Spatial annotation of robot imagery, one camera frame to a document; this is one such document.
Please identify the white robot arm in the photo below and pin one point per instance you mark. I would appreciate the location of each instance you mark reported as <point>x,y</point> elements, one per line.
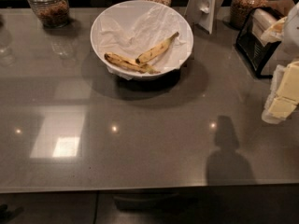
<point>287,30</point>

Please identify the white bowl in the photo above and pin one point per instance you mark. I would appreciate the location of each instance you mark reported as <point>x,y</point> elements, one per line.
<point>141,39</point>

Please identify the right glass jar with granola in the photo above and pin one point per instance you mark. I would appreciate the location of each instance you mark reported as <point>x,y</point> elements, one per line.
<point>240,9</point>

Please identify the glass jar with granola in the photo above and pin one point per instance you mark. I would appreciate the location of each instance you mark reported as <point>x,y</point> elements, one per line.
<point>51,13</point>
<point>240,9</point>

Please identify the white upright stand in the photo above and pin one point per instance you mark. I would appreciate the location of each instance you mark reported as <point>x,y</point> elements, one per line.
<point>201,13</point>

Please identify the white paper liner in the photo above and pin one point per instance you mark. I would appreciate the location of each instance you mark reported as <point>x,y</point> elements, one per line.
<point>137,34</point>

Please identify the left glass jar with granola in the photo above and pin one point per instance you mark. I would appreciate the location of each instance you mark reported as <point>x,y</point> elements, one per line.
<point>51,13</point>

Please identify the black wire rack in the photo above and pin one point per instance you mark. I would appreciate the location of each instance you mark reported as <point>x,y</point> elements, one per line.
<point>249,43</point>

